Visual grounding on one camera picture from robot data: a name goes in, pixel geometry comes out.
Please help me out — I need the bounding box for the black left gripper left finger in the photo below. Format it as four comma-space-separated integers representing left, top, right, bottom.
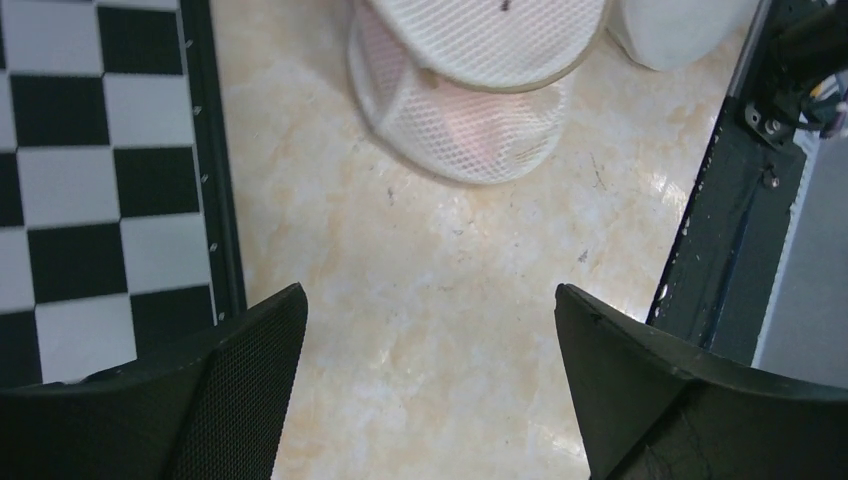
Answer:
1, 284, 308, 479

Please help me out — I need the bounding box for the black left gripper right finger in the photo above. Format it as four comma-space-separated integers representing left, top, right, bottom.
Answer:
555, 284, 847, 479

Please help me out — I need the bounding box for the white mesh laundry bag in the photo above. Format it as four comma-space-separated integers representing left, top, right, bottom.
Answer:
607, 0, 758, 71
347, 1, 611, 185

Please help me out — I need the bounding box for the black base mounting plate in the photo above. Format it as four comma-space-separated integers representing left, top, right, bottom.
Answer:
646, 0, 848, 368

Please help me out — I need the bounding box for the black and white chessboard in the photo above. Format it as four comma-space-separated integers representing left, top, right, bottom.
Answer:
1, 1, 246, 387

